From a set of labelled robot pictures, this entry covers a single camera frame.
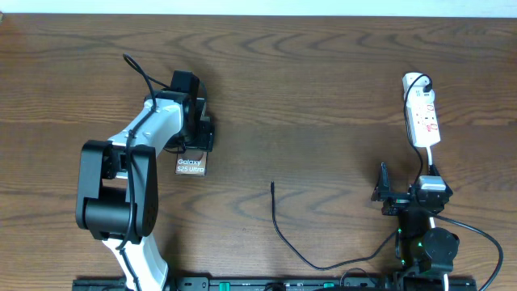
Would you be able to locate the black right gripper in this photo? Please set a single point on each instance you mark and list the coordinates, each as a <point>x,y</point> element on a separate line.
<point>397,201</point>

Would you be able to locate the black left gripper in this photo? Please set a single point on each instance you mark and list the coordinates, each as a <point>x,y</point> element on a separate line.
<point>207,141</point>

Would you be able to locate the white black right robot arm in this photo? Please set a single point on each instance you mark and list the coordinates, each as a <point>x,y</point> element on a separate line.
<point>426,251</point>

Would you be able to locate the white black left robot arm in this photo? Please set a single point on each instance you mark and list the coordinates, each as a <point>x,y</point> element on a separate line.
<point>117,200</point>

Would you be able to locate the white charger plug adapter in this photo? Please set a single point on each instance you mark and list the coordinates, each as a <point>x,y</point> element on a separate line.
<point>424,90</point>

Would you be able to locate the white power strip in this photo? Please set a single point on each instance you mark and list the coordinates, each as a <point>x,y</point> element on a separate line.
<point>423,122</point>

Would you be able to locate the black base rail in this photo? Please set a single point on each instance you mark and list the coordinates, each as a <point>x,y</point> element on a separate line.
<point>298,284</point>

